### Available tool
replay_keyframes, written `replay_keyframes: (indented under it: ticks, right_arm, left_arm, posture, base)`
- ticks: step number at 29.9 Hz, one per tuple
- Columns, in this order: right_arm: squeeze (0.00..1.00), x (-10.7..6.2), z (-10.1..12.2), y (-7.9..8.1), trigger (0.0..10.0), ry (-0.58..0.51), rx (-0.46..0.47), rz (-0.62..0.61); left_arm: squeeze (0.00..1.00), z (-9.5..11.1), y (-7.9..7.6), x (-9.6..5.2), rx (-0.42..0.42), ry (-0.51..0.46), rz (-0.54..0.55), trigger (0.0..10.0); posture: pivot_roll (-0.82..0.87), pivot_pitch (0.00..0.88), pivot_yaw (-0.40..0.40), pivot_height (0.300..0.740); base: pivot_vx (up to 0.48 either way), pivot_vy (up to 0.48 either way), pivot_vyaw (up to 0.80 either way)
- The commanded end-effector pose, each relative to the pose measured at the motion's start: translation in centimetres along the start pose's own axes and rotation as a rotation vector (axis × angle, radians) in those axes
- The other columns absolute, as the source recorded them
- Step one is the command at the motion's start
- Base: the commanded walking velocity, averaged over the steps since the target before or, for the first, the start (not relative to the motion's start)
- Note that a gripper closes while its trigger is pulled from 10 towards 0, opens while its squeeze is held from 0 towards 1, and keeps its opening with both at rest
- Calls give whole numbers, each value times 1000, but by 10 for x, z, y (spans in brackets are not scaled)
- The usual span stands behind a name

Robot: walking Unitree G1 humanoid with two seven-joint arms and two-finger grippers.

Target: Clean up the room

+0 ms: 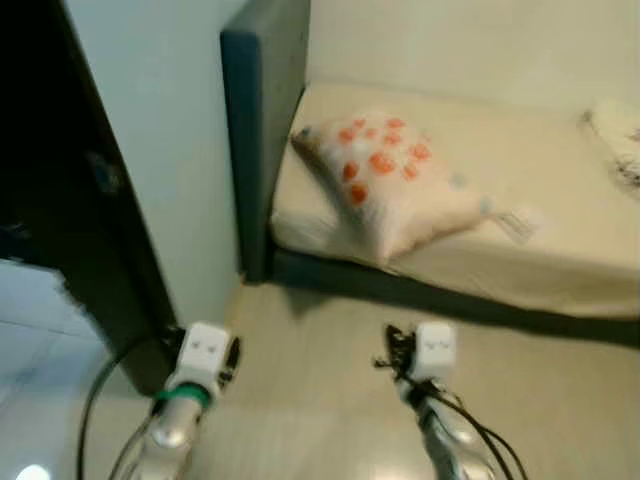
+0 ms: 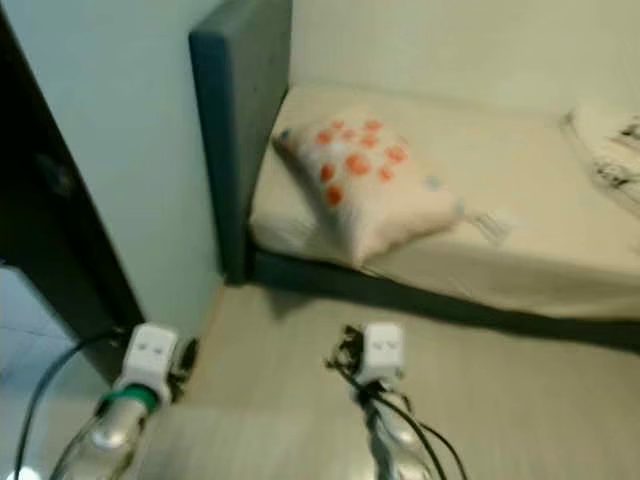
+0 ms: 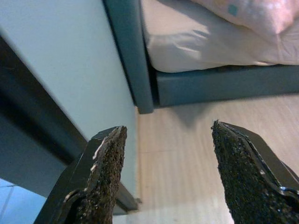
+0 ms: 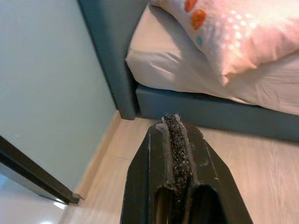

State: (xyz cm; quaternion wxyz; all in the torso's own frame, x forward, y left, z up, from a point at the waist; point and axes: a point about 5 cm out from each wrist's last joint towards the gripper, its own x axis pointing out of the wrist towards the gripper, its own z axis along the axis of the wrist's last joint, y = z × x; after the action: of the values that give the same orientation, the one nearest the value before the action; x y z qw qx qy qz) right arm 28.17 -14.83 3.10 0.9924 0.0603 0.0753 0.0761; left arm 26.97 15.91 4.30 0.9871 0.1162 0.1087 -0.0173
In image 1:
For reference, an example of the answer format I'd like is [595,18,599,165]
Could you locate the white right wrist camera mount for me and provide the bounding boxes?
[413,322,459,383]

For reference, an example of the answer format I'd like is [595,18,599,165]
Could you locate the pink dotted pillow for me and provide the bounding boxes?
[290,110,491,267]

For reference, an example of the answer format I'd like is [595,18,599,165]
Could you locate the black door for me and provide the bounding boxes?
[0,0,183,397]

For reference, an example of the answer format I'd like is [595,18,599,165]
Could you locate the clear plastic wrapper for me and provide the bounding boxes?
[485,200,547,247]

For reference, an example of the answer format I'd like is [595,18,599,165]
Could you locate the white panda print pillow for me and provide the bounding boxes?
[583,98,640,191]

